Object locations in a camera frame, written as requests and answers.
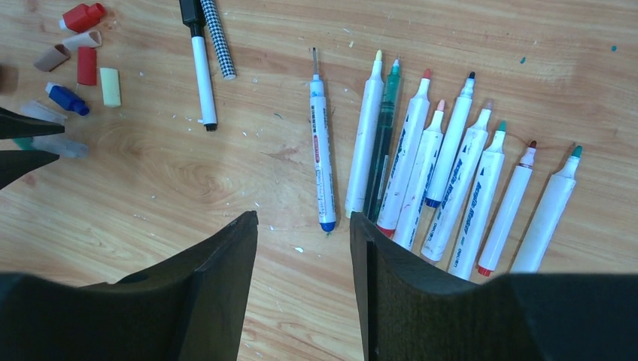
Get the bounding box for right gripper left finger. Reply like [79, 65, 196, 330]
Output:
[1, 211, 258, 360]

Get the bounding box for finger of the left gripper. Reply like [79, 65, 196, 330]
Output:
[1, 108, 65, 139]
[0, 150, 60, 189]

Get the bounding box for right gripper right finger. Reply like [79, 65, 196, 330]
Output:
[350, 213, 637, 360]

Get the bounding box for teal pen cap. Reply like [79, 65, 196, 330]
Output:
[13, 138, 35, 150]

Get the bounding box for clear pen cap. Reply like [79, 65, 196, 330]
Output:
[32, 135, 89, 158]
[20, 100, 67, 125]

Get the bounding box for blue pen cap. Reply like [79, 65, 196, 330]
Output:
[45, 82, 90, 117]

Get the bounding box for brown pen cap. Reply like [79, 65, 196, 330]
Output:
[33, 44, 71, 72]

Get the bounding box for red capped white marker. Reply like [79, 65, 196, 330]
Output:
[477, 140, 537, 277]

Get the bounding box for green capped white marker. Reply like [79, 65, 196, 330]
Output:
[448, 120, 506, 281]

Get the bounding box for red pen cap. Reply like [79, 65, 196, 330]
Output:
[77, 47, 97, 86]
[58, 2, 107, 33]

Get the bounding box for yellow pen cap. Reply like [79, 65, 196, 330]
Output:
[99, 68, 122, 108]

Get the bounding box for plain white marker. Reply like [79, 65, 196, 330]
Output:
[393, 99, 445, 251]

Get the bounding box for beige pen cap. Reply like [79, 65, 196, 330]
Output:
[62, 30, 102, 52]

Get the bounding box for teal capped white marker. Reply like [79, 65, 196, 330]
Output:
[510, 145, 582, 273]

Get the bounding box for white acrylic marker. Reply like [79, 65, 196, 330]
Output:
[376, 68, 432, 238]

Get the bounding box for grey capped marker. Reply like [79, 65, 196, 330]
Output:
[309, 47, 337, 233]

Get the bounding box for yellow capped white marker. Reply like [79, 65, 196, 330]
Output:
[345, 50, 384, 218]

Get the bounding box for clear green gel pen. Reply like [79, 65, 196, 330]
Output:
[363, 57, 401, 222]

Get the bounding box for blue capped white marker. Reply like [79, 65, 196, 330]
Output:
[425, 71, 475, 208]

